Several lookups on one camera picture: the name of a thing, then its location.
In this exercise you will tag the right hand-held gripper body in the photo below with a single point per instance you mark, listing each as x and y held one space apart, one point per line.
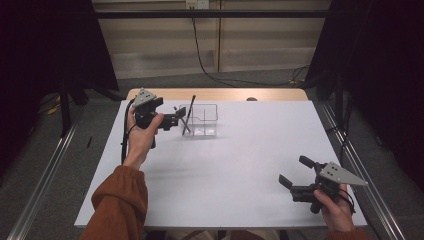
336 175

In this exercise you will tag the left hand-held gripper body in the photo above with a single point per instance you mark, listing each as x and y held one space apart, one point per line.
145 98

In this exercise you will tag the clear acrylic organizer box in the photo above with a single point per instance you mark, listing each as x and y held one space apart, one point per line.
206 123

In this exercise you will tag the person's right hand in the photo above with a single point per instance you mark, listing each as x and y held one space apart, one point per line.
336 213

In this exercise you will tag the person's left hand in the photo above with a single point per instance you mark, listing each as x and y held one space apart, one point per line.
141 143

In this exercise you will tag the wooden table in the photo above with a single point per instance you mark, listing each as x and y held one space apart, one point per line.
216 94

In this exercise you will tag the white table mat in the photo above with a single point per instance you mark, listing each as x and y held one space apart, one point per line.
216 183

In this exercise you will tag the black metal stand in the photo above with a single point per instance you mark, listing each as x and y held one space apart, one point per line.
65 110
339 100

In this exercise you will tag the black curtain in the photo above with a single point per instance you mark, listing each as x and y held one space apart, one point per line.
383 66
50 40

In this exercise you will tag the aluminium floor rail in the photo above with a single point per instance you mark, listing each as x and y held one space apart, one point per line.
383 206
43 180

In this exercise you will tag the white wall socket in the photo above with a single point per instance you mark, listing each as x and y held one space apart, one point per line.
198 4

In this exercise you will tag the black horizontal frame bar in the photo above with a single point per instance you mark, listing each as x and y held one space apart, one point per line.
233 14

